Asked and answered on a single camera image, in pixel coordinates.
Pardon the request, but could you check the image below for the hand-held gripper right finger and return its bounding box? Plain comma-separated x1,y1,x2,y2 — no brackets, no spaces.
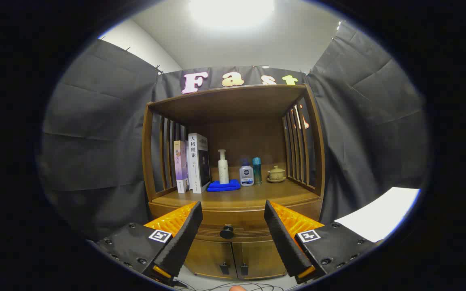
264,200,381,285

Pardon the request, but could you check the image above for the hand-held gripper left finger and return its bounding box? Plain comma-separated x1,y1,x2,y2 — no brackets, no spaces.
95,201,203,287

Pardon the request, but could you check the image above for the brown wooden drawer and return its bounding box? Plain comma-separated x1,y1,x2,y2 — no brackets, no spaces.
149,201,323,243

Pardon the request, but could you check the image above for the wooden cabinet door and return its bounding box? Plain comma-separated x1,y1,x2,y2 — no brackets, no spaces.
184,238,237,279
232,238,288,280

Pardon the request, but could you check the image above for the wooden countertop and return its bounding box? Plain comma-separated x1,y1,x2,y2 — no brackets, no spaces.
151,164,322,211

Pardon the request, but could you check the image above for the brown wooden cabinet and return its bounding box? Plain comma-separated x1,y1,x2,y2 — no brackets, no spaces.
142,84,326,280

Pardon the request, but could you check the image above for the blue folded cloth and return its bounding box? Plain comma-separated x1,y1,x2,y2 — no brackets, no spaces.
207,179,241,192

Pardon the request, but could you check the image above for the beige lidded teacup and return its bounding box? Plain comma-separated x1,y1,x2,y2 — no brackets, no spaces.
267,165,286,183

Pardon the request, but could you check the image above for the purple book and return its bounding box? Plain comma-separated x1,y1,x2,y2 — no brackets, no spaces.
174,140,190,194

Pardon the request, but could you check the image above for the teal slim bottle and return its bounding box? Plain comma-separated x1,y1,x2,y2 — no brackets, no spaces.
252,157,262,185

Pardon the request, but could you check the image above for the white bottle blue label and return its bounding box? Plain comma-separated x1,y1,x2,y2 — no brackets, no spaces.
239,159,254,187

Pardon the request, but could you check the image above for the white pump bottle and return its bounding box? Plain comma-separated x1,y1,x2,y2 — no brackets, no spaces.
218,149,230,184

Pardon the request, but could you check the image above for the white thick book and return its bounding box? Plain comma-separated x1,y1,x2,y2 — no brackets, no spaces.
187,133,212,194

